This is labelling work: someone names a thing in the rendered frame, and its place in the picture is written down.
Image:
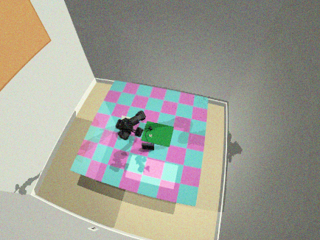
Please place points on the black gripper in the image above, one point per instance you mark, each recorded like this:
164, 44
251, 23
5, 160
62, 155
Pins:
120, 125

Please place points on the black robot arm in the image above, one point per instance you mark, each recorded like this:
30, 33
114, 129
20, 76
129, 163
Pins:
133, 120

